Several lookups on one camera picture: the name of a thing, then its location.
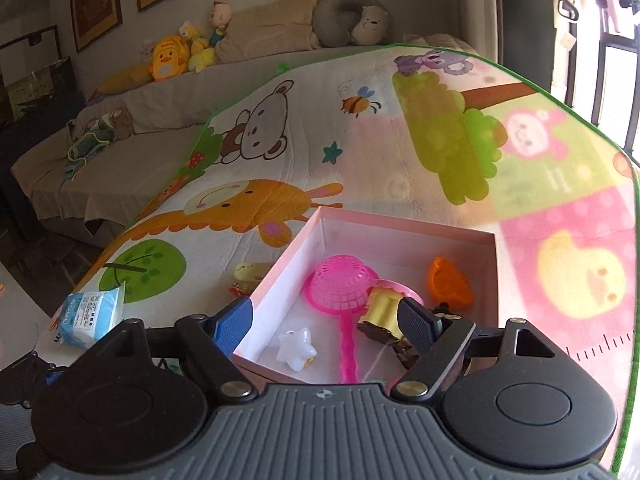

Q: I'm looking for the small doll plush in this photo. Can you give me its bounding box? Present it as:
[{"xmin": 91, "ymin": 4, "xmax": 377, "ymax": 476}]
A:
[{"xmin": 209, "ymin": 1, "xmax": 232, "ymax": 47}]

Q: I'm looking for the grey neck pillow bear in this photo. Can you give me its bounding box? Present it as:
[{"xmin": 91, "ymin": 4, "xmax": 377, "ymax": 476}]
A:
[{"xmin": 312, "ymin": 0, "xmax": 390, "ymax": 48}]

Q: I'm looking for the cartoon animal play mat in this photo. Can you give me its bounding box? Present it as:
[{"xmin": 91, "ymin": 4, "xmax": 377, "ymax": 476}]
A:
[{"xmin": 81, "ymin": 46, "xmax": 639, "ymax": 479}]

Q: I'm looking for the pink plastic strainer basket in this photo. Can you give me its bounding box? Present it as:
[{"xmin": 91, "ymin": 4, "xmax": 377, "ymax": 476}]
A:
[{"xmin": 303, "ymin": 255, "xmax": 378, "ymax": 384}]

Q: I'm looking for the green knitted cloth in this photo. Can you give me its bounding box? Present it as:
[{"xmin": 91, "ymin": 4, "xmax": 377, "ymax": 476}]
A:
[{"xmin": 64, "ymin": 119, "xmax": 115, "ymax": 181}]

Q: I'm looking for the beige covered sofa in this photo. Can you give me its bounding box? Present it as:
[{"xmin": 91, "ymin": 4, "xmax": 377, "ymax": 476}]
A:
[{"xmin": 8, "ymin": 44, "xmax": 392, "ymax": 248}]

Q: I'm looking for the cartoon boy keychain figure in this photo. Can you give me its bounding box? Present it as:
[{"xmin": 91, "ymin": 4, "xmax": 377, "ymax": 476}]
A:
[{"xmin": 354, "ymin": 285, "xmax": 464, "ymax": 369}]

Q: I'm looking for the cream yellow toy camera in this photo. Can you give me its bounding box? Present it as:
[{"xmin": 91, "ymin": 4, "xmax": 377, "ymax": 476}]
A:
[{"xmin": 230, "ymin": 261, "xmax": 273, "ymax": 297}]

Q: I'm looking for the pink cardboard box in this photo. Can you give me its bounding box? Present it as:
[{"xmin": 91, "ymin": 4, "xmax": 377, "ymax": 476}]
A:
[{"xmin": 233, "ymin": 208, "xmax": 498, "ymax": 385}]

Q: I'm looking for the yellow duck plush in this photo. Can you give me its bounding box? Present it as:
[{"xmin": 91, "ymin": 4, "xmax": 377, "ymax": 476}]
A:
[{"xmin": 149, "ymin": 35, "xmax": 190, "ymax": 81}]

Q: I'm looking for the white star toy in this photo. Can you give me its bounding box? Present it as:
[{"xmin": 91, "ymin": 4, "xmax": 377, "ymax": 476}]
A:
[{"xmin": 277, "ymin": 327, "xmax": 318, "ymax": 372}]

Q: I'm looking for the beige cushion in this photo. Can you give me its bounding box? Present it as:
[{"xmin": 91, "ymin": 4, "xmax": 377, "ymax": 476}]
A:
[{"xmin": 215, "ymin": 0, "xmax": 321, "ymax": 63}]

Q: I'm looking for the orange pumpkin toy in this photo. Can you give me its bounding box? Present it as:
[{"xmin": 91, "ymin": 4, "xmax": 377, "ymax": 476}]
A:
[{"xmin": 426, "ymin": 257, "xmax": 474, "ymax": 311}]

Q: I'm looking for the blue tissue packet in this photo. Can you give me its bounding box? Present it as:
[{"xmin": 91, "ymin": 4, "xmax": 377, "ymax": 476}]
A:
[{"xmin": 58, "ymin": 285, "xmax": 125, "ymax": 349}]

